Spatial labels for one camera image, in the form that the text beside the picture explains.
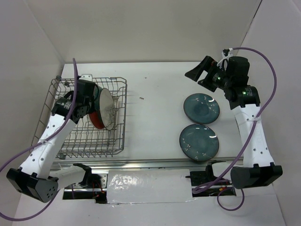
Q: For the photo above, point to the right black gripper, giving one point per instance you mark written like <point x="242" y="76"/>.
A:
<point x="195" y="73"/>

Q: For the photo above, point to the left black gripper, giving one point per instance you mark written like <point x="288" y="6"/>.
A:
<point x="92" y="102"/>

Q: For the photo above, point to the white tree pattern plate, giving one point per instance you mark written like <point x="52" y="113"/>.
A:
<point x="107" y="109"/>

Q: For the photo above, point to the red teal floral plate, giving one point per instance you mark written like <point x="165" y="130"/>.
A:
<point x="96" y="120"/>

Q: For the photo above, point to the dark blue plate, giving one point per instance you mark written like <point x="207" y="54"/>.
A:
<point x="201" y="108"/>
<point x="199" y="142"/>

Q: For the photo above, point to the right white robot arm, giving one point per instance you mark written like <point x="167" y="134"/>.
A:
<point x="258" y="168"/>

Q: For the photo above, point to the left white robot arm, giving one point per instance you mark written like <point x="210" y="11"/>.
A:
<point x="34" y="178"/>

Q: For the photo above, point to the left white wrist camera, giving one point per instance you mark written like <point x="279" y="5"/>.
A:
<point x="87" y="77"/>

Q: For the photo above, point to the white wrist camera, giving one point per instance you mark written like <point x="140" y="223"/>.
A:
<point x="87" y="77"/>
<point x="226" y="55"/>

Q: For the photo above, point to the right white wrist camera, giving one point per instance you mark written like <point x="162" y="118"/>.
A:
<point x="226" y="55"/>

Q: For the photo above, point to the grey wire dish rack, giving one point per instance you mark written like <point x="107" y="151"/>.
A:
<point x="86" y="141"/>

